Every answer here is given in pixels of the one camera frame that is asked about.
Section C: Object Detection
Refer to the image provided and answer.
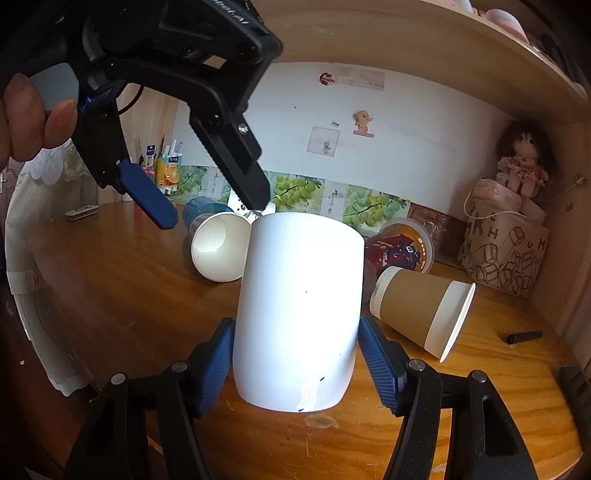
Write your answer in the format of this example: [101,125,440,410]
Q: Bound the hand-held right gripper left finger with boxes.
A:
[62,317,235,480]

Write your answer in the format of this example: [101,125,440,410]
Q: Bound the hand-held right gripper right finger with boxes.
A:
[358,317,540,480]

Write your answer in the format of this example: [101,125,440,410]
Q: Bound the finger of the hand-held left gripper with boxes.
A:
[188,111,272,212]
[76,98,178,230]

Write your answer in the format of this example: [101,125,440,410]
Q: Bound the blue cup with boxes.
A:
[182,197,234,232]

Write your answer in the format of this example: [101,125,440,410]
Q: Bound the brown paper cup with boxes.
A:
[369,266,476,363]

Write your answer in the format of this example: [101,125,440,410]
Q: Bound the white paper cup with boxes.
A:
[191,213,253,282]

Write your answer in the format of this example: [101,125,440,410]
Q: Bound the red printed plastic cup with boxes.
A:
[364,219,436,276]

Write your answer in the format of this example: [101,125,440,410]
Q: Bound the pink cup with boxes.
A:
[484,8,528,45]

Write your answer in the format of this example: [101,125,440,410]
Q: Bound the person's left hand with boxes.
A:
[0,73,79,163]

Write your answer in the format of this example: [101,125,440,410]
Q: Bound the white printed card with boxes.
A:
[228,193,278,219]

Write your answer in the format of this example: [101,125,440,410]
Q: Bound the white remote control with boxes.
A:
[64,205,99,222]

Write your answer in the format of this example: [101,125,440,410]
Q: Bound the white lace cloth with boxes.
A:
[0,138,95,398]

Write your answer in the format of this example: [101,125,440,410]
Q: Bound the black marker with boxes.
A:
[505,330,544,345]

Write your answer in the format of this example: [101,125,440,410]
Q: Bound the printed paper bag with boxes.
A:
[457,210,551,299]

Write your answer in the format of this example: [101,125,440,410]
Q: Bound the black object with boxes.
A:
[559,364,591,419]

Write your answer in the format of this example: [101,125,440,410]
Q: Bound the pink round box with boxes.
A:
[470,177,546,225]

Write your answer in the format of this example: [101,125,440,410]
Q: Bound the wooden shelf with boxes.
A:
[252,0,591,127]

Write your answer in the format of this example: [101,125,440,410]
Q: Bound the rag doll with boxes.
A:
[495,120,556,200]

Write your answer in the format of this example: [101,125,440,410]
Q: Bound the grape print wall strip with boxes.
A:
[177,165,413,228]

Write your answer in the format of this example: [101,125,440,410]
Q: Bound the pink wall sticker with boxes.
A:
[307,126,343,158]

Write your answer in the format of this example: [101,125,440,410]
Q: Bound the red wall sticker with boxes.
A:
[318,71,386,92]

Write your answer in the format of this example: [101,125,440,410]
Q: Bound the yellow pony wall sticker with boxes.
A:
[353,109,375,137]

